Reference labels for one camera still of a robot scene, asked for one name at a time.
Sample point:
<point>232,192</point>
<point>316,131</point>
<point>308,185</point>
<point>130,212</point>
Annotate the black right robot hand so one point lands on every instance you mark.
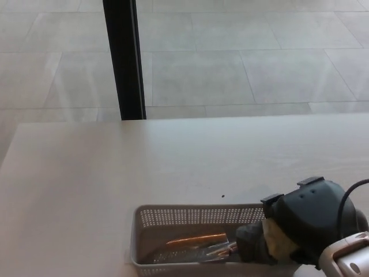
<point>314,213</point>

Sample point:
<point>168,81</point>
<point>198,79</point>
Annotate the black vertical post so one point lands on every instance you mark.
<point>122,57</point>

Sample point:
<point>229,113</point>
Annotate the grey perforated plastic basket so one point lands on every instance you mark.
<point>161,219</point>

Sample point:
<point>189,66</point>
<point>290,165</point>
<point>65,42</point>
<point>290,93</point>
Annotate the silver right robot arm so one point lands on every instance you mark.
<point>348,256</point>

